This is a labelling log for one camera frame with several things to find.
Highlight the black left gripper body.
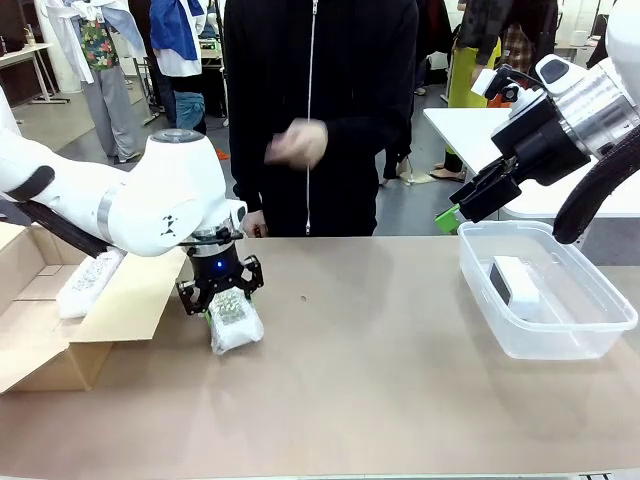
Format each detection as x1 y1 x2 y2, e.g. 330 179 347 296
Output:
189 227 251 292

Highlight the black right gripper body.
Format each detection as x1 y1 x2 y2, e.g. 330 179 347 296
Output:
492 97 592 188

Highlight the bubble clock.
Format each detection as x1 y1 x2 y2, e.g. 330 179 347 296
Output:
205 289 265 357
54 249 127 320

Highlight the white unwrapped clock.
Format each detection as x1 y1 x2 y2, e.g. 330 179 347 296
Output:
487 254 542 322

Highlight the person's right forearm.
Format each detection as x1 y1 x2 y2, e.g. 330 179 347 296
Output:
230 114 274 216

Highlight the person's right hand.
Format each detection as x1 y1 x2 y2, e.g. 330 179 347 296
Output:
241 208 269 238

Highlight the person's left hand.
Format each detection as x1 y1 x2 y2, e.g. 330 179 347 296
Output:
263 118 330 169

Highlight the brown cardboard box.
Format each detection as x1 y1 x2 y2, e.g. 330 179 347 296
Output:
0 222 201 396

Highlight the person in yellow apron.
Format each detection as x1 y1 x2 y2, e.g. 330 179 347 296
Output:
430 0 559 184

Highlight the person in black jacket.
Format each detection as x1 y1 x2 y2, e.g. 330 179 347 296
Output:
222 0 419 239

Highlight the clear plastic container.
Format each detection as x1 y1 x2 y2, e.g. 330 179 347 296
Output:
458 219 640 362

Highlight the person in floral shirt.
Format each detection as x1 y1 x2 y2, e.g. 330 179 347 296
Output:
37 0 147 165

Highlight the person in blue white top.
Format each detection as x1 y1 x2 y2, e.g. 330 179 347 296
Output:
148 0 230 137

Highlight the light wooden desk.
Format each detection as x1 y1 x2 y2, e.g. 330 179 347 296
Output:
0 42 70 107

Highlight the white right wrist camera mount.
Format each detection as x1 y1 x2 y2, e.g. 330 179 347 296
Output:
469 63 549 120

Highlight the black braided cable sleeve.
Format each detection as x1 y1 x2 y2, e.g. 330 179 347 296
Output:
553 133 640 246

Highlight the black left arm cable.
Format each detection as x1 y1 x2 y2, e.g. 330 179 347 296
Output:
19 198 110 260

